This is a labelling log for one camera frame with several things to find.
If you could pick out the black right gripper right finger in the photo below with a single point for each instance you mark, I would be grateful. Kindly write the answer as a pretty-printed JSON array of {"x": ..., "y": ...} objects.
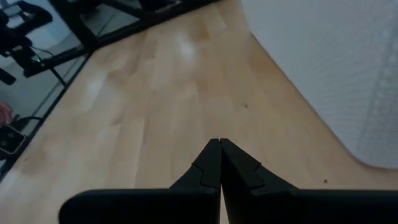
[{"x": 295, "y": 207}]

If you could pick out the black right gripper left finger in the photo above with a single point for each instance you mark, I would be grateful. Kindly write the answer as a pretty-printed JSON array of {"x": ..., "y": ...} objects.
[{"x": 155, "y": 207}]

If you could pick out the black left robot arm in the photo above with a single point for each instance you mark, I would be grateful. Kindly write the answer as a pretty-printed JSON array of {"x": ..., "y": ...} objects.
[{"x": 18, "y": 34}]

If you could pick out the white perforated plastic laundry basket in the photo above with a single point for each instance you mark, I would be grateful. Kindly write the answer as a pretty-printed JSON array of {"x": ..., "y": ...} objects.
[{"x": 326, "y": 62}]

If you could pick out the pink item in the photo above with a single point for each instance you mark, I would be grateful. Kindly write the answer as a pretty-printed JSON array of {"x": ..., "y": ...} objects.
[{"x": 3, "y": 113}]

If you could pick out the black aluminium rig frame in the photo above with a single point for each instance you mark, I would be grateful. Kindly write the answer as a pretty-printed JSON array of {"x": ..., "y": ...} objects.
[{"x": 74, "y": 25}]

